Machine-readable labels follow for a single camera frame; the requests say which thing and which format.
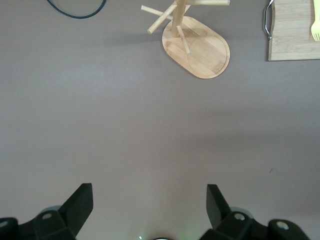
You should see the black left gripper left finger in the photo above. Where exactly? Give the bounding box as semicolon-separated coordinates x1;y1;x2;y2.
0;182;94;240

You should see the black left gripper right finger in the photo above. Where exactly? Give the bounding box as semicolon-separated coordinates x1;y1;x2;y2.
199;183;310;240

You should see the wooden mug tree rack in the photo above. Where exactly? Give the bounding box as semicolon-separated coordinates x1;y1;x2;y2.
140;0;230;80

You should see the wooden cutting board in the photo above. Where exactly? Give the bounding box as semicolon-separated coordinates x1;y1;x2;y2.
263;0;320;62

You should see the yellow plastic fork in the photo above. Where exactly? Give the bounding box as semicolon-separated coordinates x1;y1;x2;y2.
310;0;320;42

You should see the black looped table cable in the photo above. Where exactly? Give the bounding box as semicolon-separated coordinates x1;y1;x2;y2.
46;0;107;20

